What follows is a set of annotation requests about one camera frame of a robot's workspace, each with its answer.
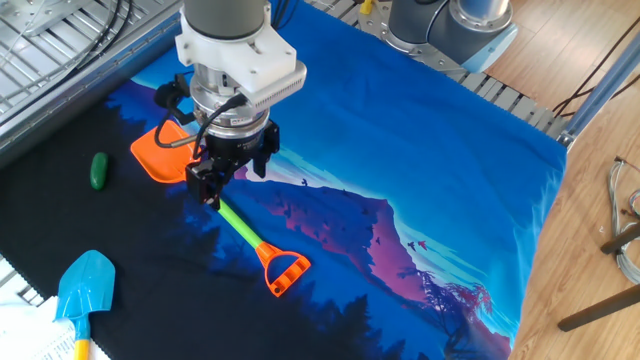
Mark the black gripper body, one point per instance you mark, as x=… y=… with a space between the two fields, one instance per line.
x=235 y=152

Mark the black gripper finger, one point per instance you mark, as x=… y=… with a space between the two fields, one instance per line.
x=271 y=140
x=205 y=182

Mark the orange shovel with green shaft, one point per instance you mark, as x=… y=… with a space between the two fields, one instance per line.
x=160 y=160

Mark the green oval object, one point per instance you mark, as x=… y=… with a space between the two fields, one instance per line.
x=99 y=171

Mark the blue shovel with yellow shaft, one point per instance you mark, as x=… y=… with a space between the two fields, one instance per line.
x=85 y=285

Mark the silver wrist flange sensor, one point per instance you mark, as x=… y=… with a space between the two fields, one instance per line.
x=210 y=97

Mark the mountain landscape printed cloth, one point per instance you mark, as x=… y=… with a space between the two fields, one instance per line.
x=400 y=125

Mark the yellow plastic piece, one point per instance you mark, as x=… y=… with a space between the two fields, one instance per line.
x=367 y=7

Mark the white perforated metal plate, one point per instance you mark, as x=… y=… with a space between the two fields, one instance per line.
x=45 y=12

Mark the white printed papers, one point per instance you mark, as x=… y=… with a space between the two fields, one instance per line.
x=30 y=340

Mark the dark furniture leg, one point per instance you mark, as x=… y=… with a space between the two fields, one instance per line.
x=600 y=309
x=622 y=237

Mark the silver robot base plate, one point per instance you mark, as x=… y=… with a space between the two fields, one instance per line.
x=375 y=27

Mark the aluminium frame post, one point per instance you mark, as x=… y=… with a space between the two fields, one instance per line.
x=600 y=90

